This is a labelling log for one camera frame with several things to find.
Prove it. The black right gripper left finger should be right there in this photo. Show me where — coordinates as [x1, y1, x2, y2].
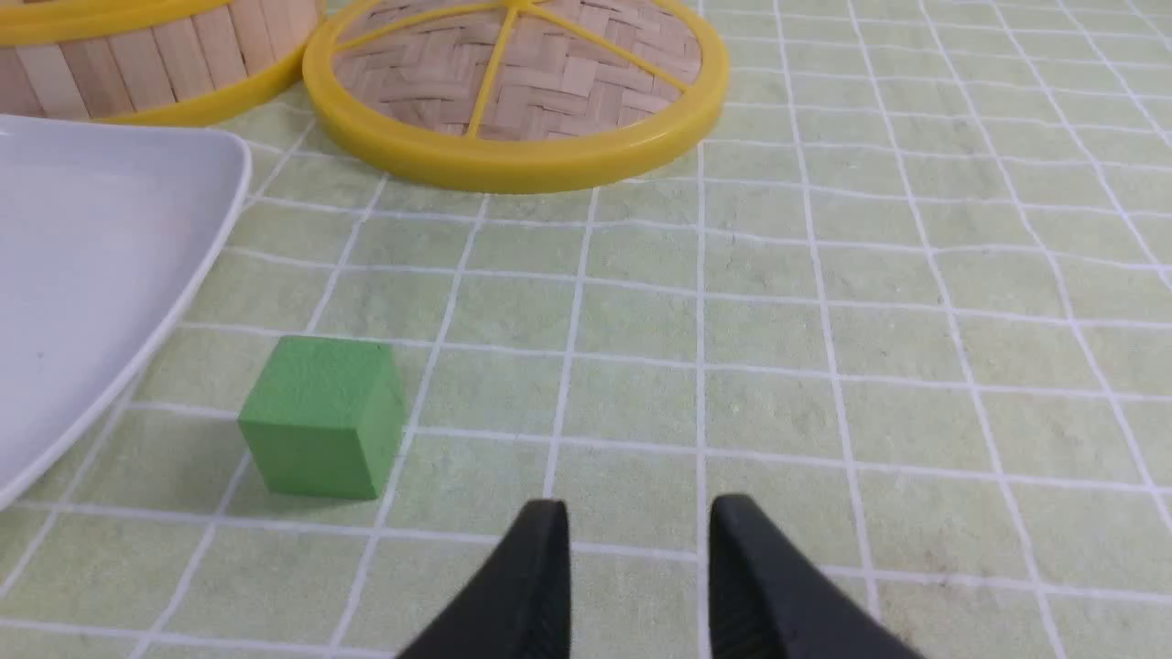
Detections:
[398, 498, 572, 658]

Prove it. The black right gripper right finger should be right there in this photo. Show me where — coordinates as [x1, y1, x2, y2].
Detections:
[709, 492, 922, 658]

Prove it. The white square plate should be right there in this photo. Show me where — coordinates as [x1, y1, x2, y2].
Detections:
[1, 115, 253, 507]

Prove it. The green foam cube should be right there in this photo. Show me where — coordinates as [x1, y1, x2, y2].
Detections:
[237, 335, 407, 501]

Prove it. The green checkered tablecloth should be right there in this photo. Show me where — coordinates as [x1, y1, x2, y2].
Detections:
[4, 1, 1171, 658]

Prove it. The woven bamboo steamer lid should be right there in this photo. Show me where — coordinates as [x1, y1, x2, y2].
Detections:
[302, 1, 730, 193]

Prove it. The bamboo steamer basket yellow rim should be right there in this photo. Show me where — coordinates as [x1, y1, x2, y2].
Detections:
[1, 1, 326, 125]

